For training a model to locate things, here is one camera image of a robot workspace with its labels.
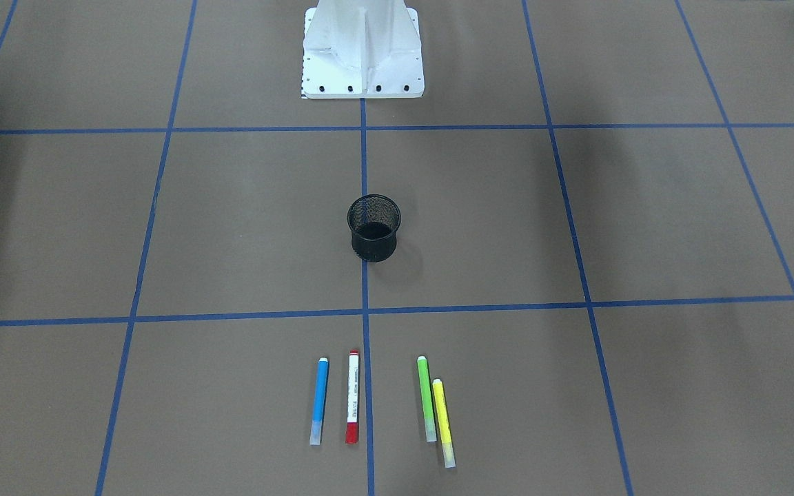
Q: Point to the green highlighter pen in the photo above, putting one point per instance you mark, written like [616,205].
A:
[426,396]

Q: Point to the red marker pen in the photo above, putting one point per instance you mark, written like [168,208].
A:
[352,401]

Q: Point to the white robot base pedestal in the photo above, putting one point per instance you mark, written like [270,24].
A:
[362,50]

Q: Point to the blue marker pen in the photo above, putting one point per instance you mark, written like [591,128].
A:
[319,402]

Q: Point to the yellow highlighter pen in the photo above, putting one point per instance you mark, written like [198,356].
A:
[444,429]

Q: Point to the black mesh pen cup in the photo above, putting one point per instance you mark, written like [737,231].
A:
[374,221]

